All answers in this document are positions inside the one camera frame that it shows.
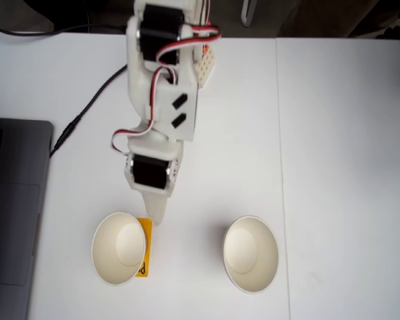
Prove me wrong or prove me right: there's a white metal leg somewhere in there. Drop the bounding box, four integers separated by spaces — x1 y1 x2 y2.
240 0 258 27

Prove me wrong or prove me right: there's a yellow handwritten sticky note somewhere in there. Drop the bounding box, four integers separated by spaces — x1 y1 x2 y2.
135 217 153 279

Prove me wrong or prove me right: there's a black USB cable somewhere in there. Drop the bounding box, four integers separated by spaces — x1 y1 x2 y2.
0 22 128 36

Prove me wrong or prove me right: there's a black power cable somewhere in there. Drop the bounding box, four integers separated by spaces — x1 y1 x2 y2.
49 65 128 157

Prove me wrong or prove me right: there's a brown paper cup yellow label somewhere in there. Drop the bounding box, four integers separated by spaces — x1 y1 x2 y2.
91 211 150 287

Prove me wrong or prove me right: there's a grey laptop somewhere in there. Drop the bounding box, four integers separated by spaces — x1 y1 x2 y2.
0 117 54 320

